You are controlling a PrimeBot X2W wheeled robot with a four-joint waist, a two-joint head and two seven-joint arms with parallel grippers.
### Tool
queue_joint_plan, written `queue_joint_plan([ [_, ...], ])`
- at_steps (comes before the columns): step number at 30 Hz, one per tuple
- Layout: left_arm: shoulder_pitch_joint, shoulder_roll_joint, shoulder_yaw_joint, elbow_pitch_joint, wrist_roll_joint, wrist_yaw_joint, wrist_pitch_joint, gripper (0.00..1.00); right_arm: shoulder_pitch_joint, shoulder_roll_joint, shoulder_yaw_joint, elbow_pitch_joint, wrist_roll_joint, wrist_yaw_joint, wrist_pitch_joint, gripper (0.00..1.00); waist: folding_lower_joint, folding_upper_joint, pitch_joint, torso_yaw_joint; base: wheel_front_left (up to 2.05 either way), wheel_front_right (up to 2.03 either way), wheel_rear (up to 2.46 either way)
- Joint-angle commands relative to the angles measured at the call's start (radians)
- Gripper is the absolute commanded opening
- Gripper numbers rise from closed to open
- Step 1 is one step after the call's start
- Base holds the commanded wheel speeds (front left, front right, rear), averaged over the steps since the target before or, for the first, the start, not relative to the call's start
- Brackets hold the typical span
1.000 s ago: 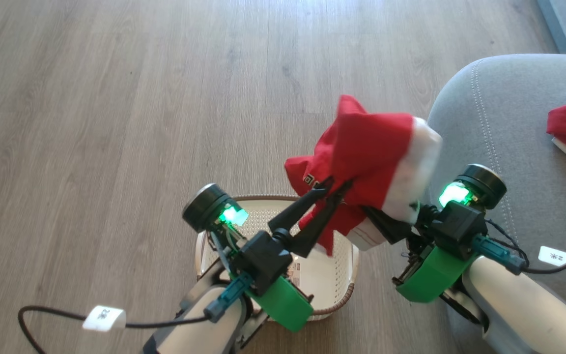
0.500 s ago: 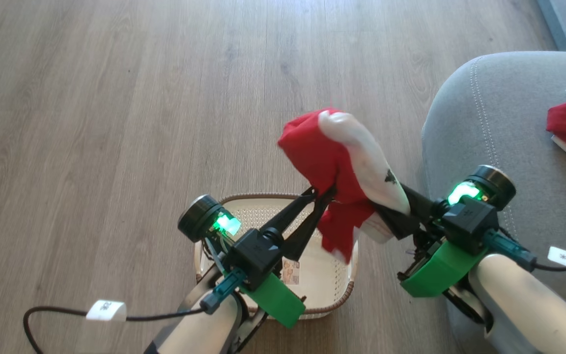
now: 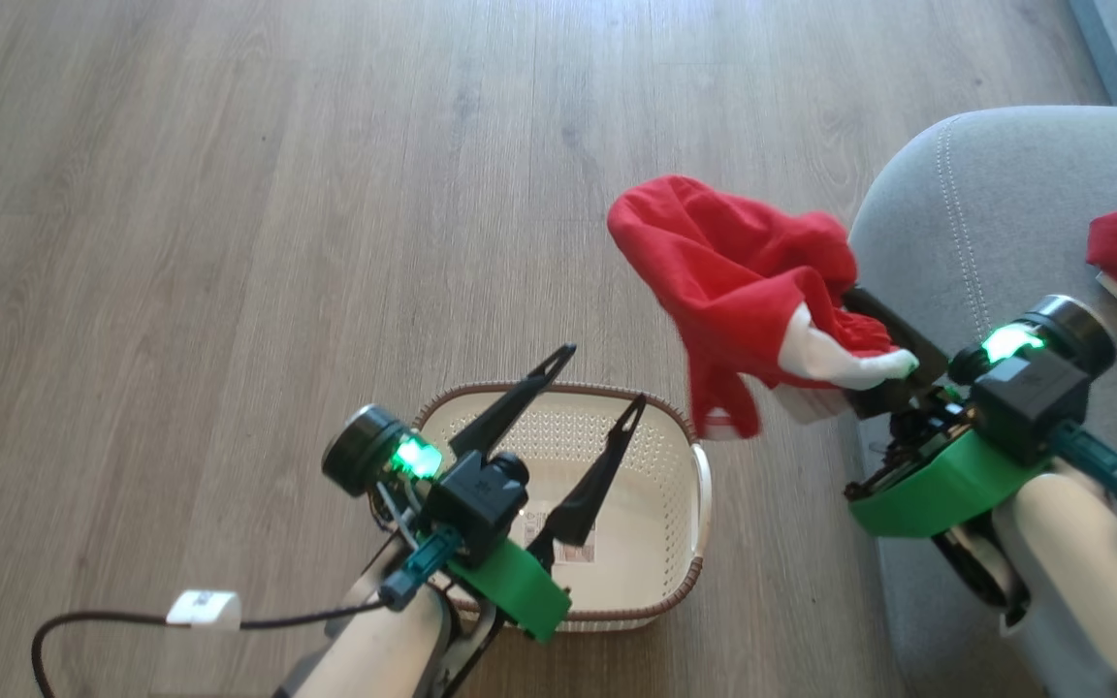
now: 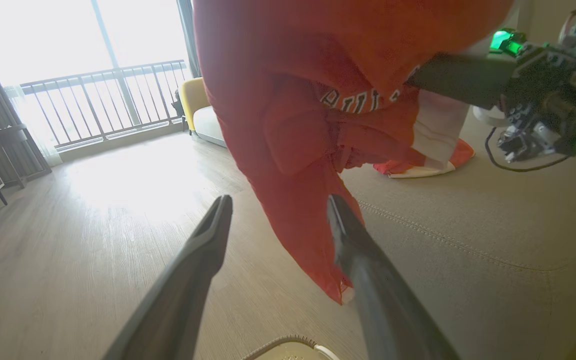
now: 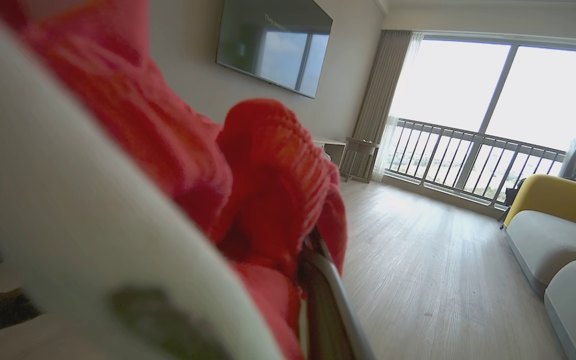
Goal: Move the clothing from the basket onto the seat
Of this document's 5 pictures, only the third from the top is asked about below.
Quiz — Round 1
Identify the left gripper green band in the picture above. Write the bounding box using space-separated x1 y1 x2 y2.
444 344 648 643

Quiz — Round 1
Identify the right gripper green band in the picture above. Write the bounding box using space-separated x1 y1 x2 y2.
843 286 1050 540

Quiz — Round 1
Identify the red garment with white trim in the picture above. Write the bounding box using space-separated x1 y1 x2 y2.
607 174 920 442

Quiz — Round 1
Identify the white perforated laundry basket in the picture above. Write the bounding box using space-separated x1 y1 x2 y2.
408 383 713 633

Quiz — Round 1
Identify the black cable with teal plug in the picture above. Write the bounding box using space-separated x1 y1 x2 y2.
32 528 464 698
1048 422 1117 517

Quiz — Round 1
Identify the white cable tag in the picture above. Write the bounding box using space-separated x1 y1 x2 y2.
167 589 242 631

